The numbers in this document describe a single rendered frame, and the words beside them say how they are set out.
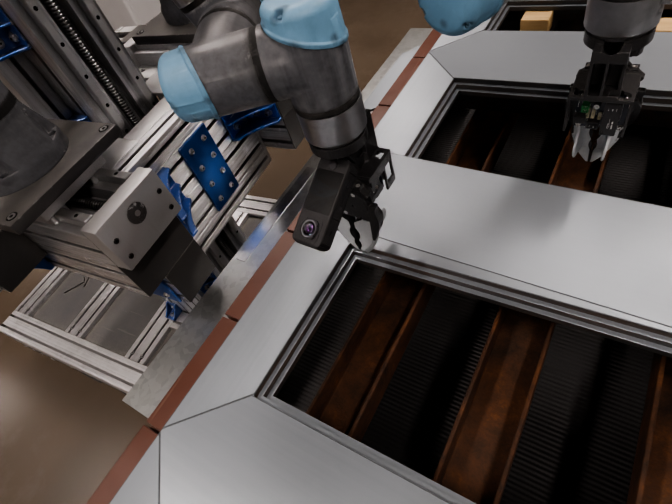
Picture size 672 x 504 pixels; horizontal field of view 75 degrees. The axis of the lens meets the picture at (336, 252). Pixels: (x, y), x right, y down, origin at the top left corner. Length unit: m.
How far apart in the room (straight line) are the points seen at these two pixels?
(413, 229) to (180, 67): 0.39
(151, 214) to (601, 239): 0.65
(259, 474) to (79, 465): 1.36
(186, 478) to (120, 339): 1.15
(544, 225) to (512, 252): 0.06
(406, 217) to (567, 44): 0.52
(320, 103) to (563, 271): 0.37
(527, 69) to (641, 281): 0.49
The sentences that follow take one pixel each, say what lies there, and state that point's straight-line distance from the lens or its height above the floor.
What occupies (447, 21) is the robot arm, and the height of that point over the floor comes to 1.13.
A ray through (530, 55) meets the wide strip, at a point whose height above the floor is 0.84.
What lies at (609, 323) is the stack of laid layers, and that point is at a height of 0.83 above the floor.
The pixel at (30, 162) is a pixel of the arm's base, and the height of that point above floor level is 1.06.
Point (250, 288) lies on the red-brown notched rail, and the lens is 0.72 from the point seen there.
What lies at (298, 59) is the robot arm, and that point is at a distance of 0.45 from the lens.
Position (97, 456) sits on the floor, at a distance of 1.85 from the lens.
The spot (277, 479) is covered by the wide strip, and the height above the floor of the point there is 0.84.
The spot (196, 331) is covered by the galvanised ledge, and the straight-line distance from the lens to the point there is 0.92.
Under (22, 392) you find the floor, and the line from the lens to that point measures 2.23.
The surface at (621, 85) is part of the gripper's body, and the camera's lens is 0.65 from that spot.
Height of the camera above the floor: 1.35
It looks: 49 degrees down
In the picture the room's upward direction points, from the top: 22 degrees counter-clockwise
